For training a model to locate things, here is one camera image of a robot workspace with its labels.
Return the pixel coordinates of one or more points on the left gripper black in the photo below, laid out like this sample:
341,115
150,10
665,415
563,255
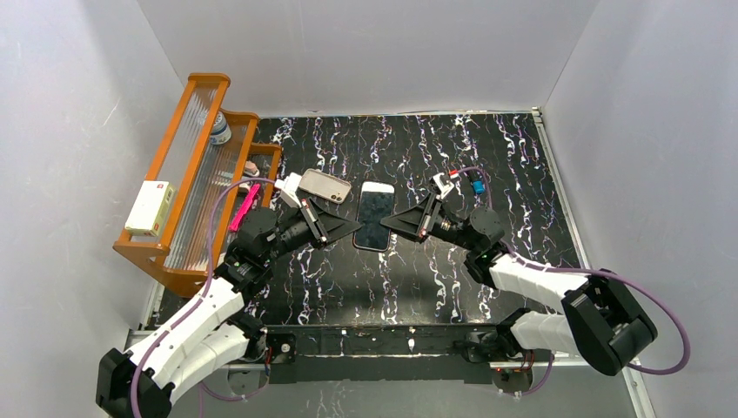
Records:
314,222

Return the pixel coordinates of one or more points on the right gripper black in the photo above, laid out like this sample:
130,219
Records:
426,218

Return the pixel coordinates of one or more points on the black phone case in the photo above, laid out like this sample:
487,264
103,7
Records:
376,201

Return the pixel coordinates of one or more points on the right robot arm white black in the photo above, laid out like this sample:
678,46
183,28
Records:
593,315

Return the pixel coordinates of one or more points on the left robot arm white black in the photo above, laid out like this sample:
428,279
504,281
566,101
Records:
212,328

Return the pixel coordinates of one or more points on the beige phone case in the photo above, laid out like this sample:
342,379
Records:
325,186

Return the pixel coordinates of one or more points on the blue black marker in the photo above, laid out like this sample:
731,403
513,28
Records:
477,182

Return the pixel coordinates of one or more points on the small pink white item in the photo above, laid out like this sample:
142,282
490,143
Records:
251,169

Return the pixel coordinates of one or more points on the orange wooden shelf rack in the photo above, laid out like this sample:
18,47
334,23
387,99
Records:
200,171

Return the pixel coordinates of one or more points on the white blue bottle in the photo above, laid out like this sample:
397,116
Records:
220,131

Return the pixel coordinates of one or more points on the white red box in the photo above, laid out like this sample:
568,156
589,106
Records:
150,208

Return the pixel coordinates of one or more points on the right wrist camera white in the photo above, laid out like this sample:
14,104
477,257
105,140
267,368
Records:
443,183

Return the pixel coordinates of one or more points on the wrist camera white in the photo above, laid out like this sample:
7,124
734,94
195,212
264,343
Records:
288,187
443,183

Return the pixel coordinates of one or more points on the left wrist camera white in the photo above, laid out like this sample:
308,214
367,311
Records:
288,187

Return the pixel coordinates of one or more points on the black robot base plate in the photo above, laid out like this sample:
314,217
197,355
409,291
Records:
453,352

